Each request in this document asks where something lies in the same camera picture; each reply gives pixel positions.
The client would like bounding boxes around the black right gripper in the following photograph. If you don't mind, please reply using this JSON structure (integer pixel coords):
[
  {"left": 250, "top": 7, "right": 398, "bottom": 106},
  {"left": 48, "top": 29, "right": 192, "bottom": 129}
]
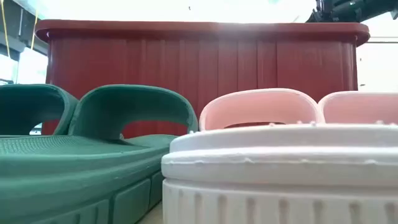
[{"left": 306, "top": 0, "right": 336, "bottom": 23}]

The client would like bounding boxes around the pink rubber slide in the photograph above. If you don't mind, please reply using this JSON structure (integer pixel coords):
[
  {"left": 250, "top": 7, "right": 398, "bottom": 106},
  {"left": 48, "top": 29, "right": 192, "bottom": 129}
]
[
  {"left": 160, "top": 87, "right": 398, "bottom": 224},
  {"left": 317, "top": 90, "right": 398, "bottom": 126}
]

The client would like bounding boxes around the green rubber slide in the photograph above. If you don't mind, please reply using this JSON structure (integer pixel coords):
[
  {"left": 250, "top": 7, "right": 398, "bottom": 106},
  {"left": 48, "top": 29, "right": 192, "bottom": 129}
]
[
  {"left": 0, "top": 83, "right": 79, "bottom": 137},
  {"left": 0, "top": 83, "right": 200, "bottom": 224}
]

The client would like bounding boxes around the red plastic bin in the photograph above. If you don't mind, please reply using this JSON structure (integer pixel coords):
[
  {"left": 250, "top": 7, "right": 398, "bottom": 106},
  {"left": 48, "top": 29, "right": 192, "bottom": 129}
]
[{"left": 34, "top": 19, "right": 371, "bottom": 139}]

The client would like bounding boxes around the thin yellow hanging cable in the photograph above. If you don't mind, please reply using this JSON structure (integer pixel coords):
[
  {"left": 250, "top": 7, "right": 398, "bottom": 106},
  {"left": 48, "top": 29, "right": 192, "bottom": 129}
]
[
  {"left": 0, "top": 0, "right": 11, "bottom": 58},
  {"left": 30, "top": 9, "right": 39, "bottom": 50}
]

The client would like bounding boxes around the dark grey building frame structure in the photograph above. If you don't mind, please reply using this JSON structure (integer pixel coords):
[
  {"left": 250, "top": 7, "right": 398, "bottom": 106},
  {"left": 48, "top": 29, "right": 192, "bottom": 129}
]
[{"left": 0, "top": 0, "right": 49, "bottom": 58}]

